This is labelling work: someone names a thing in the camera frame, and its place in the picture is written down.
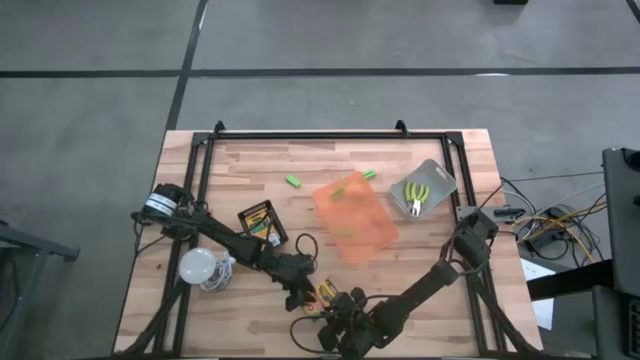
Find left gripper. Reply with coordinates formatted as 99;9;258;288
267;249;319;313

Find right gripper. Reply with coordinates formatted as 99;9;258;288
318;287;397;359

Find orange mesh zipper pouch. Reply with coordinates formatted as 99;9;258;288
312;170;401;265

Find black slotted plastic basket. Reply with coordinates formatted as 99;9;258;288
236;199;290;250

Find green-handled pliers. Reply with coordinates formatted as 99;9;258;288
403;180;431;217

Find grey plastic tray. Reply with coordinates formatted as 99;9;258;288
388;158;459;221

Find white round lamp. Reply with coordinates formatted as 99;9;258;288
178;247;217;286

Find white paper sheet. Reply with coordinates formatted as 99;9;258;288
519;257;556;332

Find black power strip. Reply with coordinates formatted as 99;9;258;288
524;230;569;251

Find black support beam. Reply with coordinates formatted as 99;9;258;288
526;259;615;302

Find grey metal stand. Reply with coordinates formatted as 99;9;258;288
0;219;81;360

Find dark grey equipment cabinet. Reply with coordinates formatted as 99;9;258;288
592;147;640;360

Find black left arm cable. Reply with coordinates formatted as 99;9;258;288
294;232;320;262

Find black aluminium table frame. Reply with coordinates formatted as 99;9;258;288
113;130;544;359

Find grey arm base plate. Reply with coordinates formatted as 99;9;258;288
455;204;496;222

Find black floor cable bundle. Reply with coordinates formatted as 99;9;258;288
499;177;609;264

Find yellow floor cable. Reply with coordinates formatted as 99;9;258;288
514;199;609;265

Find thin grey floor cable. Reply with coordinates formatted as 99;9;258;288
501;171;605;184

